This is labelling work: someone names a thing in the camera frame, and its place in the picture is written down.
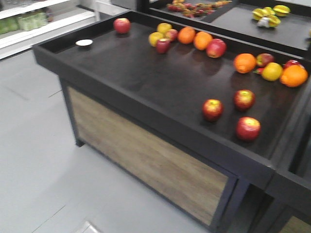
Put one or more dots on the black wooden fruit display table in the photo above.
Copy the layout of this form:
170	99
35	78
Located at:
143	110

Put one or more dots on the front red apple left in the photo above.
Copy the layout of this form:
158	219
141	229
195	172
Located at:
212	110

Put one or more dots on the dark red apple near yellow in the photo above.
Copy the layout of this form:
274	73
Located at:
163	45

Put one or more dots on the yellow apple lower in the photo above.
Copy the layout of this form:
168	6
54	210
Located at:
154	37

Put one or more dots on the small pink apple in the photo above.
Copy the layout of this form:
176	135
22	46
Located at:
171	34

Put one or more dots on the orange left of pair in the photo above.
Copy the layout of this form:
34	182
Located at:
186	35

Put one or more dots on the orange of pair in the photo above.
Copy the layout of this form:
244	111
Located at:
201	40
186	35

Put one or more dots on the yellow apple upper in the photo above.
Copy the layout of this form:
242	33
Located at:
163	27

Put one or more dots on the orange right of pair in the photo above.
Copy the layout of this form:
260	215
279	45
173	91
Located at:
201	40

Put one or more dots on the front red apple upper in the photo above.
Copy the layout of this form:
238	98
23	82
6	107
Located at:
244	99

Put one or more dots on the big red apple by oranges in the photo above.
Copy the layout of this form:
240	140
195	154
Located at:
216	48

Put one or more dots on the front red apple right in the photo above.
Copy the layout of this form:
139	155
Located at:
248	128

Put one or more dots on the lone red apple far left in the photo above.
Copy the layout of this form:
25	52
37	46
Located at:
122	25

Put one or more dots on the orange in right cluster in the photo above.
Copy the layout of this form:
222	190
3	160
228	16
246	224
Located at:
244	63

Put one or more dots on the small white dish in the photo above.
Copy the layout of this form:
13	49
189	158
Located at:
84	43

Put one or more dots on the cherry tomato vine pile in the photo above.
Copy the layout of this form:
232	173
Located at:
196	10

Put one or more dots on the red chili pepper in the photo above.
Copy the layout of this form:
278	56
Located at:
259	71

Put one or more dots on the red apple in right cluster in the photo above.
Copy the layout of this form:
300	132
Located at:
264	59

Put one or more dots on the yellow apple in right cluster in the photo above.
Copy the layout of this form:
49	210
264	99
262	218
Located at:
272	72

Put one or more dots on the white garlic bulb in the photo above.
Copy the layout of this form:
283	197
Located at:
263	22

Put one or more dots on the rightmost orange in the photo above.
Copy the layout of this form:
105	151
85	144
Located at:
293	76

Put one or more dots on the red bell pepper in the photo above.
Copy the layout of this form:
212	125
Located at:
292	62

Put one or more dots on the white store shelf right unit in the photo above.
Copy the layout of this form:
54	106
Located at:
24	23

